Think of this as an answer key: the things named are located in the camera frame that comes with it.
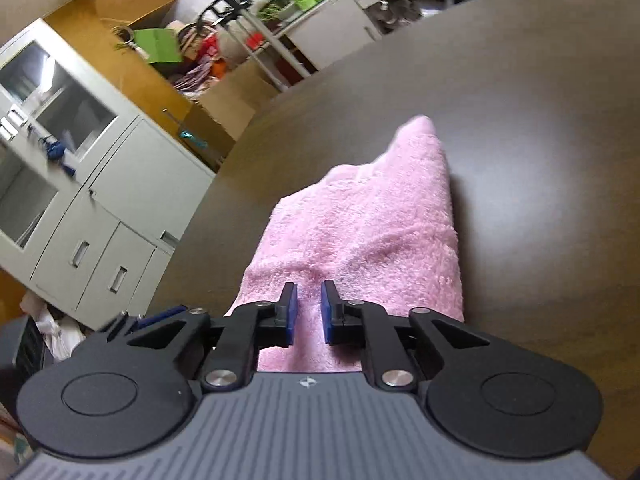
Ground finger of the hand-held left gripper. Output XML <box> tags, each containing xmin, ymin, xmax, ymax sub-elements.
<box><xmin>106</xmin><ymin>304</ymin><xmax>191</xmax><ymax>344</ymax></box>

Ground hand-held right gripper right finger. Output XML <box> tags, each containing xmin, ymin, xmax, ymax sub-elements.
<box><xmin>322</xmin><ymin>279</ymin><xmax>499</xmax><ymax>393</ymax></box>

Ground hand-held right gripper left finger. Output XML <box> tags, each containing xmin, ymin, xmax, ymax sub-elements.
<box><xmin>116</xmin><ymin>282</ymin><xmax>299</xmax><ymax>392</ymax></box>

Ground pink towel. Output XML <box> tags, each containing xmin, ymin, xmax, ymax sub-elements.
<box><xmin>223</xmin><ymin>115</ymin><xmax>467</xmax><ymax>374</ymax></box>

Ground white crumpled plastic bags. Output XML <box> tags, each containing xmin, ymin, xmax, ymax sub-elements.
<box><xmin>20</xmin><ymin>292</ymin><xmax>87</xmax><ymax>362</ymax></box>

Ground dark ribbed box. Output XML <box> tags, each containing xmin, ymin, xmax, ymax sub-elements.
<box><xmin>0</xmin><ymin>316</ymin><xmax>52</xmax><ymax>387</ymax></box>

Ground white glass-door cabinet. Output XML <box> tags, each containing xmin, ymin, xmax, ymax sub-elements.
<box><xmin>0</xmin><ymin>17</ymin><xmax>217</xmax><ymax>332</ymax></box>

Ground blue key tassel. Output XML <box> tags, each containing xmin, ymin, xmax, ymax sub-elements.
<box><xmin>41</xmin><ymin>139</ymin><xmax>77</xmax><ymax>179</ymax></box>

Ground cardboard box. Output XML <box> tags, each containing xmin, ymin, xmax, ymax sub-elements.
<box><xmin>181</xmin><ymin>62</ymin><xmax>279</xmax><ymax>144</ymax></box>

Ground pile of colourful bags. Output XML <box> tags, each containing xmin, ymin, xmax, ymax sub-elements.
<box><xmin>171</xmin><ymin>21</ymin><xmax>237</xmax><ymax>97</ymax></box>

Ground green box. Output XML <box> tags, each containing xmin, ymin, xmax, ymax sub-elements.
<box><xmin>132</xmin><ymin>27</ymin><xmax>184</xmax><ymax>64</ymax></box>

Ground white side desk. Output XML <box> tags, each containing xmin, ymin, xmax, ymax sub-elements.
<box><xmin>279</xmin><ymin>0</ymin><xmax>447</xmax><ymax>72</ymax></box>

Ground small potted plant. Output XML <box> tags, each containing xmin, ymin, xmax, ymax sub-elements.
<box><xmin>257</xmin><ymin>0</ymin><xmax>292</xmax><ymax>23</ymax></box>

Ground teal handled tool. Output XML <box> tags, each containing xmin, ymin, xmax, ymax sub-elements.
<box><xmin>160</xmin><ymin>108</ymin><xmax>210</xmax><ymax>151</ymax></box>

